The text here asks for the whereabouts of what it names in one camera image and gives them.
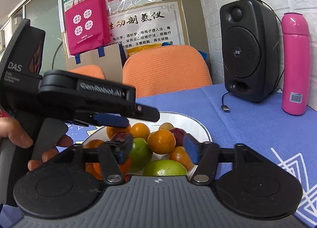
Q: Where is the large orange front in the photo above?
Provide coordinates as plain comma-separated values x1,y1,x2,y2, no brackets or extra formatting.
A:
106,125,131,139

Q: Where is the dark red plum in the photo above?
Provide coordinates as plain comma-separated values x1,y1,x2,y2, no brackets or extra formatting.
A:
170,128,186,147
111,131,129,141

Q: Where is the bumpy mandarin orange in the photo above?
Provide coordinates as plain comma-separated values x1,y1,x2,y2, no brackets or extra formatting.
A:
85,158,132,181

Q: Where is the small tan longan fruit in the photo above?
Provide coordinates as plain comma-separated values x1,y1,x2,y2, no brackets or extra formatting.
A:
158,122,174,131

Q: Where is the round green apple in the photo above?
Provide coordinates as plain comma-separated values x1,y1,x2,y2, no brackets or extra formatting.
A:
129,138,153,172

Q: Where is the dark red plum front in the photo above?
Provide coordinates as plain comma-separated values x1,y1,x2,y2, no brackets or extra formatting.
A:
170,128,186,147

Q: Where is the oblong green fruit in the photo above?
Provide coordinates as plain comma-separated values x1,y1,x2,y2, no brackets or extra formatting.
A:
143,159,187,176

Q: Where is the small red-yellow plum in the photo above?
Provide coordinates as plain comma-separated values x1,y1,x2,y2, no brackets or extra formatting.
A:
169,146,195,171

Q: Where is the person's left hand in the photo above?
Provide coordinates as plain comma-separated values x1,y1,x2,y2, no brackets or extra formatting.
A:
1,117,59,171

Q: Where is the small orange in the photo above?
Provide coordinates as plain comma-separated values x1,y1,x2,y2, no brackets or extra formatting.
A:
148,130,176,155
130,123,150,141

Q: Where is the white round plate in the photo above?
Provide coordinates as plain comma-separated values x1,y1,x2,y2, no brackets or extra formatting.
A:
82,111,212,179

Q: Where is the right orange chair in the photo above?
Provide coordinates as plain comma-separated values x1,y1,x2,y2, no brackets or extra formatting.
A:
122,45,213,98

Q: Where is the orange chair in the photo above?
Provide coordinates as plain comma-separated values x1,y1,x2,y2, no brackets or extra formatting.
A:
69,64,106,80
122,45,213,98

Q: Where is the left orange chair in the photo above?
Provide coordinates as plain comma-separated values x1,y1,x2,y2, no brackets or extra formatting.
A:
69,64,106,80

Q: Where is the yellow snack bag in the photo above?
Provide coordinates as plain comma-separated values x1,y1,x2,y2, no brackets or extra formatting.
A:
126,42,171,58

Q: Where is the brown paper bag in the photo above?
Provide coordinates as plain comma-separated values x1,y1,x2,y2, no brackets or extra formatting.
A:
66,44,126,83

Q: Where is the blue patterned tablecloth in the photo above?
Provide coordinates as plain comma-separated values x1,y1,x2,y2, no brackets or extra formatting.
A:
0,83,317,228

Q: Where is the white Chinese poster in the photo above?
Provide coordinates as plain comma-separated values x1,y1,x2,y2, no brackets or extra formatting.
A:
109,0,190,49

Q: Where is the magenta tote bag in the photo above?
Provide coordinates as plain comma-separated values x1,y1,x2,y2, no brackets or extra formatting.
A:
65,0,111,56

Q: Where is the black speaker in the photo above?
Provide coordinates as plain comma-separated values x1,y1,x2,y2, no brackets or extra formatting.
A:
220,0,281,102

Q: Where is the pink thermos bottle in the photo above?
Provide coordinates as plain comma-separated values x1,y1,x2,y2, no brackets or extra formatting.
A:
282,12,311,115

